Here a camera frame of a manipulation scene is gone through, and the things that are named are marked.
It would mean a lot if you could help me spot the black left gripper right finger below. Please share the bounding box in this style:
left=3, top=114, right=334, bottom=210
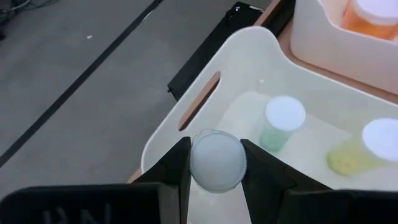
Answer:
left=240, top=138, right=332, bottom=224

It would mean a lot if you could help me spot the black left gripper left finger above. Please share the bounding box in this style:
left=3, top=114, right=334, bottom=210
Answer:
left=132, top=136, right=192, bottom=224

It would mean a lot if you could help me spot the amber medicine bottle white cap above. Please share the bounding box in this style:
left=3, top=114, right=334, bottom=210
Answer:
left=341, top=0, right=398, bottom=42

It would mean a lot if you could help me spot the yellow-green medicine bottle white cap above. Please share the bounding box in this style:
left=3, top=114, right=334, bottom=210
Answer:
left=326, top=117, right=398, bottom=177

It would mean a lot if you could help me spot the pale medicine bottle white cap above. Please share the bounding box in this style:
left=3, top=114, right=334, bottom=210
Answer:
left=188, top=128, right=249, bottom=195

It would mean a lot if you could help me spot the black table frame rail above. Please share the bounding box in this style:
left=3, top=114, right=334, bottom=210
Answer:
left=167, top=1, right=273, bottom=102

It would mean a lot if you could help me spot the teal medicine bottle white cap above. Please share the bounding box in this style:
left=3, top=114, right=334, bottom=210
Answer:
left=259, top=95, right=307, bottom=153

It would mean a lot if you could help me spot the white plastic bin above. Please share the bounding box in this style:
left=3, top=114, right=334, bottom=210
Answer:
left=140, top=26, right=398, bottom=224
left=289, top=0, right=398, bottom=96

